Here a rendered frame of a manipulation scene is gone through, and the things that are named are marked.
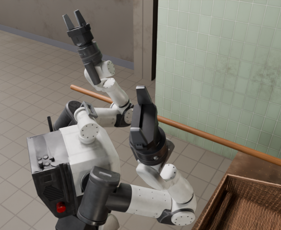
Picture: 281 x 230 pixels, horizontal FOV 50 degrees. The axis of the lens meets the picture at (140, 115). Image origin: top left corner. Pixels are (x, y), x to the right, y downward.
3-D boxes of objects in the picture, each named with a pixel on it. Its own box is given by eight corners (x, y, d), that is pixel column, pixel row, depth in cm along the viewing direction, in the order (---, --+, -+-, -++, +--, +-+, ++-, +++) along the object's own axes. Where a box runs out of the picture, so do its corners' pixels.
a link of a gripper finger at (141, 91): (133, 88, 66) (138, 104, 71) (147, 88, 66) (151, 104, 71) (134, 82, 67) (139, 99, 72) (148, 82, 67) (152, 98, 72)
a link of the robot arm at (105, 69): (106, 46, 127) (117, 70, 131) (85, 53, 131) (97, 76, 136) (96, 56, 117) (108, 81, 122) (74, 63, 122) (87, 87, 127)
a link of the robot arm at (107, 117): (133, 131, 146) (95, 132, 130) (118, 122, 155) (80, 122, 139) (139, 108, 143) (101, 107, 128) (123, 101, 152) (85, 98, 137)
